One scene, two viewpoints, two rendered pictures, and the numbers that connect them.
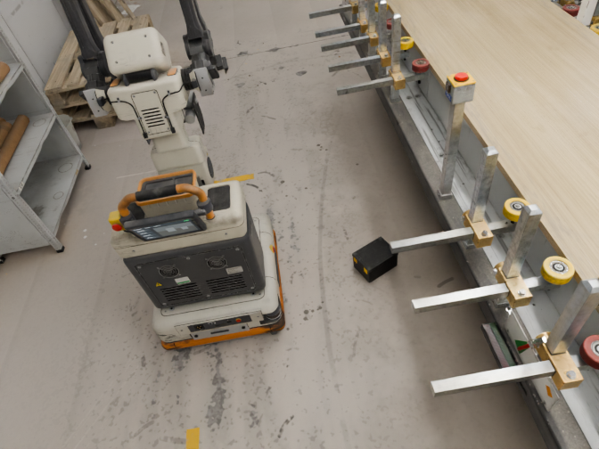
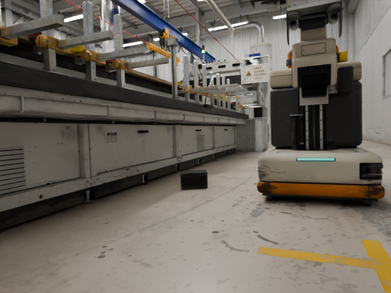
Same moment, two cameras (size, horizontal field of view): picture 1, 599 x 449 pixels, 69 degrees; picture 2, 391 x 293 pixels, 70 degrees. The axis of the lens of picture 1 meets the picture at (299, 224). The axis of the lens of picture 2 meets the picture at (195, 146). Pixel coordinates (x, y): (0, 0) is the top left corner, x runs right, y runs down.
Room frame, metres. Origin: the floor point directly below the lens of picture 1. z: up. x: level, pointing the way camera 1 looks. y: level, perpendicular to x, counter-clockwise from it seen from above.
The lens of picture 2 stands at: (3.38, 0.39, 0.42)
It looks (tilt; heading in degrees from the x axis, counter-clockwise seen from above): 3 degrees down; 201
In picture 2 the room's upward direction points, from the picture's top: 2 degrees counter-clockwise
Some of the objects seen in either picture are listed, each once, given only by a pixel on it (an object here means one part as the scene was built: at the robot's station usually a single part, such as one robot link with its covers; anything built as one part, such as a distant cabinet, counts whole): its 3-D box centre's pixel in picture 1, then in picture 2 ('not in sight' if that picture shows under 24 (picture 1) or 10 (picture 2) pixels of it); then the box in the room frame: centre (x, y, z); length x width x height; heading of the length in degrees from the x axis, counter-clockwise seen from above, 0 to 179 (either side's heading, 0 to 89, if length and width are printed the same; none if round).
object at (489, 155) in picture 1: (478, 206); (186, 81); (0.94, -0.59, 0.90); 0.04 x 0.04 x 0.48; 88
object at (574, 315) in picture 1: (561, 338); (205, 86); (0.44, -0.58, 0.92); 0.04 x 0.04 x 0.48; 88
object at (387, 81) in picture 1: (380, 83); (135, 65); (1.90, -0.53, 0.84); 0.43 x 0.03 x 0.04; 88
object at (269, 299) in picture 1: (219, 276); (314, 167); (1.46, 0.48, 0.16); 0.67 x 0.64 x 0.25; 178
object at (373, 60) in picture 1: (368, 61); (108, 56); (2.15, -0.54, 0.83); 0.43 x 0.03 x 0.04; 88
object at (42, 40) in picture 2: (372, 36); (53, 45); (2.42, -0.63, 0.83); 0.14 x 0.06 x 0.05; 178
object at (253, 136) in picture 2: not in sight; (223, 104); (-2.21, -1.05, 0.95); 1.65 x 0.70 x 1.90; 88
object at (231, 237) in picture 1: (193, 237); (313, 102); (1.37, 0.48, 0.59); 0.55 x 0.34 x 0.83; 88
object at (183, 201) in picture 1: (170, 196); not in sight; (1.35, 0.48, 0.87); 0.23 x 0.15 x 0.11; 88
